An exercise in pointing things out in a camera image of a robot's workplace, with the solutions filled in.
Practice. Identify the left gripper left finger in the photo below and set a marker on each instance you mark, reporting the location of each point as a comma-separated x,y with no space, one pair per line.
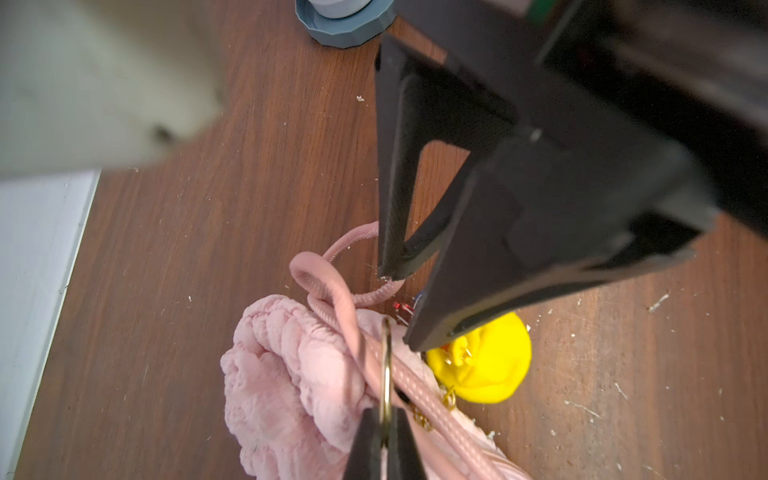
365,457

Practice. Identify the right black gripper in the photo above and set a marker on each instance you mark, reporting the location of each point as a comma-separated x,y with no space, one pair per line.
694,70

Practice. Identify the white flower pot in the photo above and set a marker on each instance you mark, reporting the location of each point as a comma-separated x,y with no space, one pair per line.
338,9

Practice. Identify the pink quilted drawstring bag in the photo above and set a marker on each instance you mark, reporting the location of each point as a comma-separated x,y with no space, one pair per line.
299,376

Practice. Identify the yellow-hat doll keychain decoration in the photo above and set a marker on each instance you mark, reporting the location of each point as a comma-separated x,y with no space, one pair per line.
484,366

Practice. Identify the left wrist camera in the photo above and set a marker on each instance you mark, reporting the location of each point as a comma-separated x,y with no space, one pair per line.
104,84

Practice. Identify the grey-blue pot saucer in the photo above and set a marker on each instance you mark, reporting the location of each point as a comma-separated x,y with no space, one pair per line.
348,32

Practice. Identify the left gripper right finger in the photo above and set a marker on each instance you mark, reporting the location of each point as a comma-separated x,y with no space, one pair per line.
404,460

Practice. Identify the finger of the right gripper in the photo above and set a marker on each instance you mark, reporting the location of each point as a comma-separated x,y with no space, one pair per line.
538,217
419,101

